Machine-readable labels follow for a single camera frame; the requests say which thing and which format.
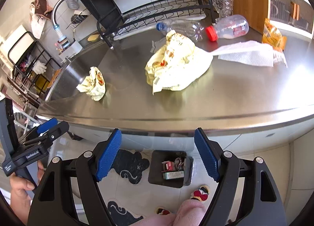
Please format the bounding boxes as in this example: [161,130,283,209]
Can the small yellow wrapper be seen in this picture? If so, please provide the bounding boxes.
[76,67,106,101]

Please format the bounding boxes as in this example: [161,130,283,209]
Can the large yellow wrapper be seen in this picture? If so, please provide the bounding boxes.
[145,30,213,94]

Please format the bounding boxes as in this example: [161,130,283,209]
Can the black trash bin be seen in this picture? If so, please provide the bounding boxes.
[148,150,194,189]

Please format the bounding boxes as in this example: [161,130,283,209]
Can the chrome kitchen faucet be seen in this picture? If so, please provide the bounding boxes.
[52,0,82,63]

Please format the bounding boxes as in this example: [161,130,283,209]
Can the person's left hand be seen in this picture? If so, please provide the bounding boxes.
[10,173,35,225]

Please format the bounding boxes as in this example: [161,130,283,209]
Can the black cloud floor mat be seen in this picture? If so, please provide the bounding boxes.
[111,149,150,185]

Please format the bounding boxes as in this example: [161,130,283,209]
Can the red patterned slipper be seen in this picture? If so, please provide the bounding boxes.
[190,185,210,203]

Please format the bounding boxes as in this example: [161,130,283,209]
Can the pink fuzzy trouser leg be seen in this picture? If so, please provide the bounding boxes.
[132,199,206,226]

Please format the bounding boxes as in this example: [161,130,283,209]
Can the black side shelf rack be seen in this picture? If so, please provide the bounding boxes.
[1,30,61,108]

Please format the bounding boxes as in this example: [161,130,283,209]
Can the white paper towel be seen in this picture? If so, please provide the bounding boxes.
[210,40,287,67]

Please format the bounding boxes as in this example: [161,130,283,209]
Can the clear plastic wrapper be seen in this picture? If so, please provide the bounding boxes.
[150,37,166,53]

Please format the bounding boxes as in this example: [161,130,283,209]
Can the clear bottle blue cap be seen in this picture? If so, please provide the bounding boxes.
[156,19,204,42]

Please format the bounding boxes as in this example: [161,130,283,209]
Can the orange snack bag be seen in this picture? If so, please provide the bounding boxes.
[262,18,287,52]

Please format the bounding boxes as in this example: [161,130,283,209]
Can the clear bottle red cap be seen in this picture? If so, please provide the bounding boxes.
[205,15,249,42]

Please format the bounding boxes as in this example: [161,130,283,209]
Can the black dish rack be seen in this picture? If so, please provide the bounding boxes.
[81,0,214,47]

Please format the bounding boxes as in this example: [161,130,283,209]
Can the white cabinet ribbed doors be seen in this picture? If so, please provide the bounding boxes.
[269,0,313,39]

